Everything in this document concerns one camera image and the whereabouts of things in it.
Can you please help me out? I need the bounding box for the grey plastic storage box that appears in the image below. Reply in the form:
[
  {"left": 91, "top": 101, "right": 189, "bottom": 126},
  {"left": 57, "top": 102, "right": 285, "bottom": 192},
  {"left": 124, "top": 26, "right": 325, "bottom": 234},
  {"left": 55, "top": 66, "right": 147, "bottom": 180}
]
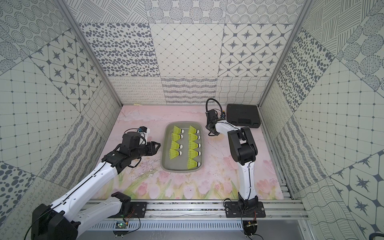
[{"left": 161, "top": 122, "right": 204, "bottom": 173}]

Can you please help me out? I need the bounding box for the yellow shuttlecock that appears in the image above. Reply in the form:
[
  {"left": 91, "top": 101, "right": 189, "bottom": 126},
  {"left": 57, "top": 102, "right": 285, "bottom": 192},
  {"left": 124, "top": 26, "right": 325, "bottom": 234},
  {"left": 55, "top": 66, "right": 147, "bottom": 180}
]
[
  {"left": 189, "top": 141, "right": 201, "bottom": 150},
  {"left": 187, "top": 159, "right": 201, "bottom": 170},
  {"left": 171, "top": 133, "right": 183, "bottom": 142},
  {"left": 189, "top": 134, "right": 201, "bottom": 142},
  {"left": 171, "top": 141, "right": 183, "bottom": 150},
  {"left": 188, "top": 150, "right": 201, "bottom": 159},
  {"left": 189, "top": 126, "right": 200, "bottom": 135},
  {"left": 173, "top": 126, "right": 185, "bottom": 135},
  {"left": 169, "top": 149, "right": 182, "bottom": 160}
]

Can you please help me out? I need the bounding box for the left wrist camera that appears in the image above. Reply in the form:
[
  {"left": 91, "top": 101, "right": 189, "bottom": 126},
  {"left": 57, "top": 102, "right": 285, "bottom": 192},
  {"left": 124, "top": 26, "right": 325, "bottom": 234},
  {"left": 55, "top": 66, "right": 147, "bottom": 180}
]
[{"left": 122, "top": 126, "right": 150, "bottom": 150}]

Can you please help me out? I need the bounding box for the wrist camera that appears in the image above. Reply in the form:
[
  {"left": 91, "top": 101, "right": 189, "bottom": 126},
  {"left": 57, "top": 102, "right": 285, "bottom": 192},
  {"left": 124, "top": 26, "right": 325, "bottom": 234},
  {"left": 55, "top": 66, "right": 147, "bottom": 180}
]
[
  {"left": 205, "top": 98, "right": 224, "bottom": 116},
  {"left": 122, "top": 126, "right": 150, "bottom": 150}
]

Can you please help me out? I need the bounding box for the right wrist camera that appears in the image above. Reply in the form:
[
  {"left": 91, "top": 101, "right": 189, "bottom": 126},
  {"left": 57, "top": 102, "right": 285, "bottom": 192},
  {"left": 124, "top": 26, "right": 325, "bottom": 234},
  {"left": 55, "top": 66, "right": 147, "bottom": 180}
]
[{"left": 205, "top": 98, "right": 224, "bottom": 116}]

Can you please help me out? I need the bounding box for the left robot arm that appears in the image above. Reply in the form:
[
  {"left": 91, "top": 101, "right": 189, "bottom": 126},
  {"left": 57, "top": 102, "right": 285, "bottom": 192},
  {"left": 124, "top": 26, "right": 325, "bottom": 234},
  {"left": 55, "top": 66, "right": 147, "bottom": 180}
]
[{"left": 25, "top": 142, "right": 161, "bottom": 240}]

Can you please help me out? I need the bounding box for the black round connector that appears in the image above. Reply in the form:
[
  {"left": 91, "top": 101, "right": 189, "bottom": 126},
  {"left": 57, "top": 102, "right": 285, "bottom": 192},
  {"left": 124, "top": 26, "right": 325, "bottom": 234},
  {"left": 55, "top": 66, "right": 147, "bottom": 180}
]
[{"left": 242, "top": 220, "right": 258, "bottom": 236}]

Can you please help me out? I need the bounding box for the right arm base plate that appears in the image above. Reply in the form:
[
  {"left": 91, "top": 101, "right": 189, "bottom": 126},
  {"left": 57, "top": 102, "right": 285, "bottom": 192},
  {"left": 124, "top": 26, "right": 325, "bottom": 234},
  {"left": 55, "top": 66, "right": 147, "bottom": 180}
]
[{"left": 223, "top": 201, "right": 266, "bottom": 219}]

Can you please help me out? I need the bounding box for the green circuit board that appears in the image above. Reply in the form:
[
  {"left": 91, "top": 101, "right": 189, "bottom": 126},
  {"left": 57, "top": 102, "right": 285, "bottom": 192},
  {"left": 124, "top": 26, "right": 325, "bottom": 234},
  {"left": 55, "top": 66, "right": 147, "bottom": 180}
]
[{"left": 115, "top": 222, "right": 128, "bottom": 229}]

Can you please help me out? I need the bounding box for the black plastic tool case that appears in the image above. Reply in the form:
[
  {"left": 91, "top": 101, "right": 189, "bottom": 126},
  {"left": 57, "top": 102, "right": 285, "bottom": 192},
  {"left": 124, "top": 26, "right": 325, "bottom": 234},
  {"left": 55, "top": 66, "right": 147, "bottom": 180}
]
[{"left": 226, "top": 104, "right": 261, "bottom": 129}]

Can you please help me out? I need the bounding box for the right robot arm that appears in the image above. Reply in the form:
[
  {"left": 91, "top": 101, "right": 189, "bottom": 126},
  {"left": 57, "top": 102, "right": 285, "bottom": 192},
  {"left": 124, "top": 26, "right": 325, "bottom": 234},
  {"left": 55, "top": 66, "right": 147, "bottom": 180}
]
[{"left": 206, "top": 110, "right": 259, "bottom": 211}]

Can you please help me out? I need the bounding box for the aluminium mounting rail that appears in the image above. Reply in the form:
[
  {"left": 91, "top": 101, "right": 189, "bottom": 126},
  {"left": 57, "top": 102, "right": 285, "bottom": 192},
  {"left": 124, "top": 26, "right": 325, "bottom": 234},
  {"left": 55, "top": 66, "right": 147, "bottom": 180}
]
[{"left": 131, "top": 199, "right": 309, "bottom": 220}]

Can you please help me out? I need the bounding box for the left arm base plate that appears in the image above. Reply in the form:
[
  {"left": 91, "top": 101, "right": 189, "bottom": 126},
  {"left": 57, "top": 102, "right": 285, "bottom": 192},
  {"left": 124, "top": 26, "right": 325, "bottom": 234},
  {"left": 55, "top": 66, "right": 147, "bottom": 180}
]
[{"left": 109, "top": 202, "right": 148, "bottom": 219}]

